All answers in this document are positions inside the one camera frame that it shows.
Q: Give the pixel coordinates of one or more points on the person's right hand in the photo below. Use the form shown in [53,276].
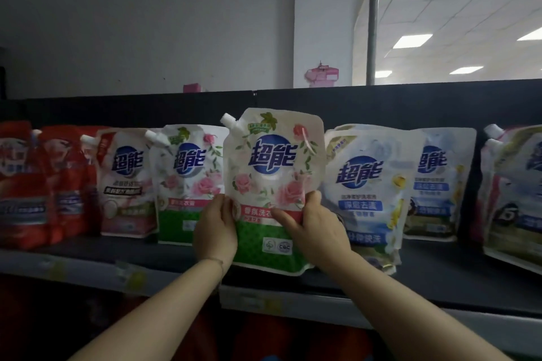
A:
[317,238]

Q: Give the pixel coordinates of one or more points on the person's left hand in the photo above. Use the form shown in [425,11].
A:
[216,238]

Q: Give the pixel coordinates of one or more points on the rose green Chaoneng pouch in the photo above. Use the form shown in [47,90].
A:
[186,187]
[271,153]

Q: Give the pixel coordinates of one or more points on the white Chaoneng detergent pouch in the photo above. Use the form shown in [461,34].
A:
[127,212]

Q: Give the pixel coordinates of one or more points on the dark metal shelf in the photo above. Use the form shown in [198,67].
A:
[381,102]

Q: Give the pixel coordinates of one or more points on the pink white handled pouch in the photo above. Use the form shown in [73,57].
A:
[487,204]

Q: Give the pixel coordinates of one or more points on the person's right forearm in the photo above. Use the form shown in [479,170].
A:
[415,322]

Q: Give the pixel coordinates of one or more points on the person's left forearm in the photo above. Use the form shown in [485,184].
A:
[148,322]

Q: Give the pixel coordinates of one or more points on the yellow price label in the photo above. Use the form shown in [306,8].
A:
[131,276]
[53,268]
[262,303]

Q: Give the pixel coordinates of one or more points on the pink sticky note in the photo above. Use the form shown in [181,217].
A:
[193,88]

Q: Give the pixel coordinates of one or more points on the pink bagged item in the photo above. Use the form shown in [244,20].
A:
[322,76]

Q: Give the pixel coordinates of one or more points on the ceiling light panel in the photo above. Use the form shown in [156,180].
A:
[531,34]
[413,41]
[383,74]
[466,70]

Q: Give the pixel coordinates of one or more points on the grey vertical pole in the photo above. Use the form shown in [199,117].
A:
[372,14]

